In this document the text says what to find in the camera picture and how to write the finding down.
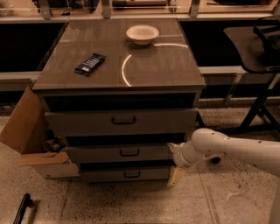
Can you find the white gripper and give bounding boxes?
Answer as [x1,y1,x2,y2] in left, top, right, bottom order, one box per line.
[167,141,201,187]

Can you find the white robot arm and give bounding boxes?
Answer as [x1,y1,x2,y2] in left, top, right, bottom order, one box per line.
[167,128,280,186]

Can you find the top grey drawer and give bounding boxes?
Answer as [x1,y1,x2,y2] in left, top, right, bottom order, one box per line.
[45,108,198,137]

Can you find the grey drawer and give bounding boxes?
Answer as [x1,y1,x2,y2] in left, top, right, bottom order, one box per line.
[79,166,172,183]
[45,108,198,137]
[66,143,173,164]

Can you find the middle grey drawer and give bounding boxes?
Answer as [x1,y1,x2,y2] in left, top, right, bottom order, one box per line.
[66,143,173,164]

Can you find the grey drawer cabinet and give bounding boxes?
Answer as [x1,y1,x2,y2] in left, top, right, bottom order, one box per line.
[33,18,205,172]

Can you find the bottom grey drawer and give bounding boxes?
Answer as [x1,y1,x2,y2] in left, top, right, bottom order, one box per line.
[79,166,172,183]

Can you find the open cardboard box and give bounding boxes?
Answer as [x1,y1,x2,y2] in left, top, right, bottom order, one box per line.
[0,87,79,179]

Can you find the cans in cardboard box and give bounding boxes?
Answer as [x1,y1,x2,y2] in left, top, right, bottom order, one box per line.
[42,137,62,152]

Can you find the dark blue snack packet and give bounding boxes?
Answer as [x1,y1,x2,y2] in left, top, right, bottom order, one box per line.
[74,53,106,76]

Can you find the white bowl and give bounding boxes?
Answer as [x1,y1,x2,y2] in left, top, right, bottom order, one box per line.
[126,24,159,46]

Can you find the black side table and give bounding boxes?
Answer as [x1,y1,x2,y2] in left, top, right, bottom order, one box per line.
[220,15,280,135]

